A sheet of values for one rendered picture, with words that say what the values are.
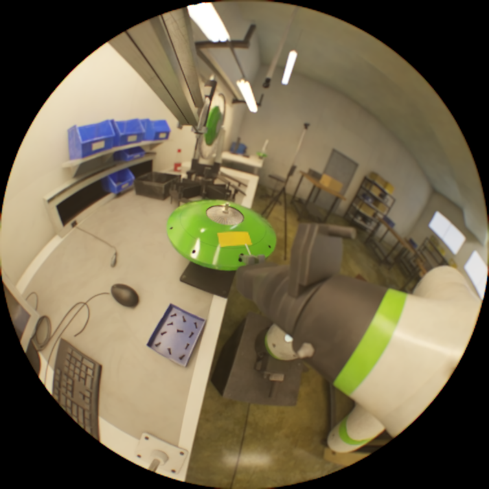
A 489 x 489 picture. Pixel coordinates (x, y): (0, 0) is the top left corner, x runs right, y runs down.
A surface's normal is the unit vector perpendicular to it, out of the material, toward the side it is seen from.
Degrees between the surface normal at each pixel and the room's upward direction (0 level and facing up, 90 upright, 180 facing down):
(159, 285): 0
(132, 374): 0
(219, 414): 0
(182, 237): 24
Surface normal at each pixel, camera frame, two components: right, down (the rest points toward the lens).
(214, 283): 0.25, -0.74
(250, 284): -0.71, 0.09
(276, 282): -0.59, -0.71
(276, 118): -0.14, 0.61
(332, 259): 0.42, 0.12
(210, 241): 0.16, -0.48
